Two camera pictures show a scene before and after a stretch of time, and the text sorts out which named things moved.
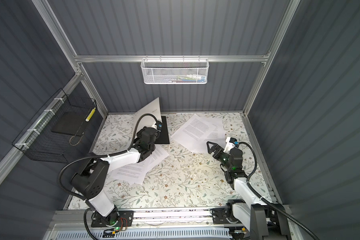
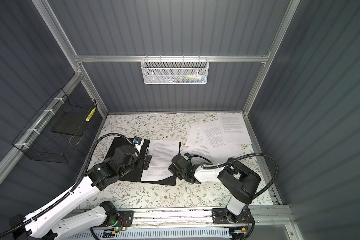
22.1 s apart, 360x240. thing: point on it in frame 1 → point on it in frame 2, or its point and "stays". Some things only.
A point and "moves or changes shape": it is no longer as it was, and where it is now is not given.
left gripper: x=140 y=132 → x=146 y=165
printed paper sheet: x=145 y=165 moves or changes shape
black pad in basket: x=71 y=123 stays
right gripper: x=217 y=148 → x=171 y=168
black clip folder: x=163 y=138 → x=135 y=177
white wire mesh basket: x=175 y=70 stays
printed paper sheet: x=195 y=131 moves or changes shape
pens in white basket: x=189 y=78 stays
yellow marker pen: x=90 y=115 stays
